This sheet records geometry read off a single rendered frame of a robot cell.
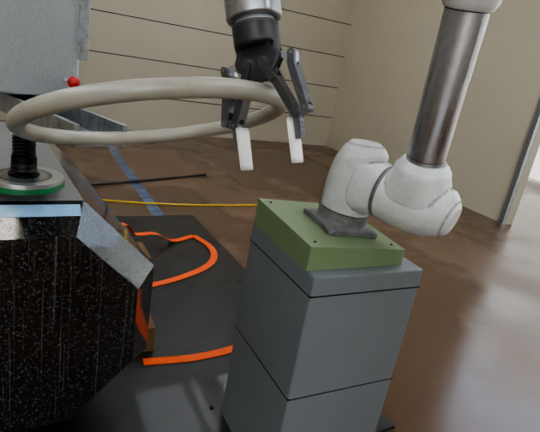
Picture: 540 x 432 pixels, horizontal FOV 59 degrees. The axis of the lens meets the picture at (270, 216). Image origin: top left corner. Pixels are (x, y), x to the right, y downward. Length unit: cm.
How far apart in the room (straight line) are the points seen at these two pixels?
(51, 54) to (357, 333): 114
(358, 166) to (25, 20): 94
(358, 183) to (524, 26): 488
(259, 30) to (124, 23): 624
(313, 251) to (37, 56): 87
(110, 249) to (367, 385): 92
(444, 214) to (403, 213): 10
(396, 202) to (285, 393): 64
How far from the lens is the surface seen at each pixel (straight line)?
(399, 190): 131
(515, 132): 590
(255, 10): 78
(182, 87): 69
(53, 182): 151
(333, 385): 155
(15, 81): 140
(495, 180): 599
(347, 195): 139
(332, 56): 825
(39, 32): 141
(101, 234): 155
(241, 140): 79
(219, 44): 735
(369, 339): 153
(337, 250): 133
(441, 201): 130
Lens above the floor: 133
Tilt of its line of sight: 18 degrees down
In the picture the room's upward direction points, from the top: 10 degrees clockwise
